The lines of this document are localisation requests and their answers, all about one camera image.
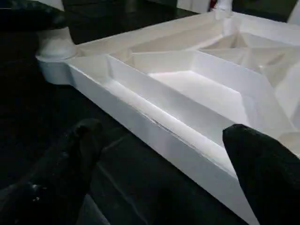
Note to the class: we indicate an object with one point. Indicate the white glass-door cabinet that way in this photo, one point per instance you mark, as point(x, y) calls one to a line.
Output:
point(192, 4)

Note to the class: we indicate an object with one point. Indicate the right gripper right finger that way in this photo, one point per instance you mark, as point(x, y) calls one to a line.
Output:
point(264, 175)

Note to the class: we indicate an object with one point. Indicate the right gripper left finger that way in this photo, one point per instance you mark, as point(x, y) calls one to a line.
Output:
point(58, 178)

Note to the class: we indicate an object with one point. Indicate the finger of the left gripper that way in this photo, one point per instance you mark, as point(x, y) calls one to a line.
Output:
point(30, 18)

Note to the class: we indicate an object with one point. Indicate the black work mat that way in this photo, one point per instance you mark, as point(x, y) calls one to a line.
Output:
point(35, 93)

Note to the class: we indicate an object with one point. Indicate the white plastic table top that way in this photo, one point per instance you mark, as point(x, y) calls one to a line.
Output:
point(187, 82)

